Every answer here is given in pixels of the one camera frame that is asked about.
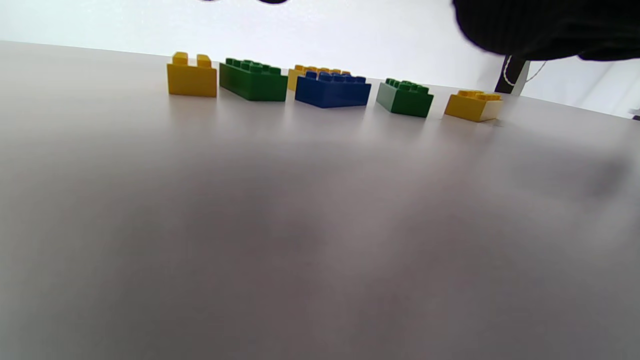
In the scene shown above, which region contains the person's left hand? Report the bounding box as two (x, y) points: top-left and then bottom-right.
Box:
(452, 0), (640, 62)

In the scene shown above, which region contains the yellow lego brick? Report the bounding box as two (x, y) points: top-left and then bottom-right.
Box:
(287, 64), (351, 92)
(167, 51), (218, 98)
(443, 89), (504, 123)

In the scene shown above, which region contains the green lego brick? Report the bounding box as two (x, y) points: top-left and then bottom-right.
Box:
(219, 58), (289, 103)
(375, 78), (435, 119)

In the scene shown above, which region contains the blue lego brick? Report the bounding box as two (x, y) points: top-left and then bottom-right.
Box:
(294, 70), (373, 109)

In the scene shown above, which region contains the black frame post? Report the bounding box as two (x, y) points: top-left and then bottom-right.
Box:
(495, 55), (531, 95)

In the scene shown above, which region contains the white twisted cord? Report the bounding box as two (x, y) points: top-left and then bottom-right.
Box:
(502, 55), (549, 87)

